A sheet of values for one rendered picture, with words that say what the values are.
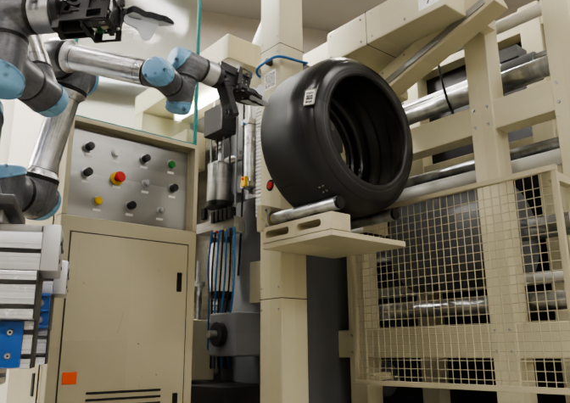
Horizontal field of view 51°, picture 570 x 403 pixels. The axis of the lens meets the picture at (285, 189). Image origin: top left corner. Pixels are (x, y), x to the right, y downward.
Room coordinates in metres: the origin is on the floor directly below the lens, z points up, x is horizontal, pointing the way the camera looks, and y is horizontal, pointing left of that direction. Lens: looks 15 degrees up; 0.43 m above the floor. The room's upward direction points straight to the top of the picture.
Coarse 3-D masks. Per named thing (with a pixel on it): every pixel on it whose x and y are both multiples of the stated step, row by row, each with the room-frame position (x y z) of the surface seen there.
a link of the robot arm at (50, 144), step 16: (64, 80) 1.67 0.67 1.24; (80, 80) 1.69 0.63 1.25; (96, 80) 1.75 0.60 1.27; (80, 96) 1.71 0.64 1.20; (64, 112) 1.70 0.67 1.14; (48, 128) 1.69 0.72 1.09; (64, 128) 1.72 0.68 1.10; (48, 144) 1.70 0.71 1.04; (64, 144) 1.74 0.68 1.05; (32, 160) 1.70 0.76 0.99; (48, 160) 1.71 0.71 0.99; (32, 176) 1.69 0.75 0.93; (48, 176) 1.79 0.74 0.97; (48, 192) 1.72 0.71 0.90; (32, 208) 1.69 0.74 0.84; (48, 208) 1.75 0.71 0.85
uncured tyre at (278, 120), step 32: (320, 64) 1.87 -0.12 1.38; (352, 64) 1.92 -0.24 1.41; (288, 96) 1.87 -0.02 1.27; (320, 96) 1.82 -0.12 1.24; (352, 96) 2.20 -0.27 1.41; (384, 96) 2.05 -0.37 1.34; (288, 128) 1.85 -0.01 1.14; (320, 128) 1.81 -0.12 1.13; (352, 128) 2.30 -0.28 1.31; (384, 128) 2.23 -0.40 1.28; (288, 160) 1.90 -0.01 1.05; (320, 160) 1.84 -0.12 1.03; (352, 160) 2.31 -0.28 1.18; (384, 160) 2.26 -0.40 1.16; (288, 192) 2.00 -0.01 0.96; (320, 192) 1.92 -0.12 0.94; (352, 192) 1.92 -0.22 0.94; (384, 192) 2.01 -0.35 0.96
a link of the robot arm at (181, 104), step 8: (184, 80) 1.57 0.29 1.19; (192, 80) 1.61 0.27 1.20; (184, 88) 1.57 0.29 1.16; (192, 88) 1.61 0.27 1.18; (176, 96) 1.57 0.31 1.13; (184, 96) 1.59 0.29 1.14; (192, 96) 1.62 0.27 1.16; (168, 104) 1.60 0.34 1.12; (176, 104) 1.60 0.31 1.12; (184, 104) 1.61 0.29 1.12; (176, 112) 1.64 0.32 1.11; (184, 112) 1.62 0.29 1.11
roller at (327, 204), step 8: (320, 200) 1.94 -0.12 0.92; (328, 200) 1.90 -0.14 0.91; (336, 200) 1.87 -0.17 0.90; (296, 208) 2.02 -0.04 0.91; (304, 208) 1.99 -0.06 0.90; (312, 208) 1.96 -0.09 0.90; (320, 208) 1.93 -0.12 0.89; (328, 208) 1.91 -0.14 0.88; (336, 208) 1.89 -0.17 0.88; (272, 216) 2.12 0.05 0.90; (280, 216) 2.09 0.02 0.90; (288, 216) 2.05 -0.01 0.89; (296, 216) 2.03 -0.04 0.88; (304, 216) 2.01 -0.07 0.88; (272, 224) 2.14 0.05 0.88
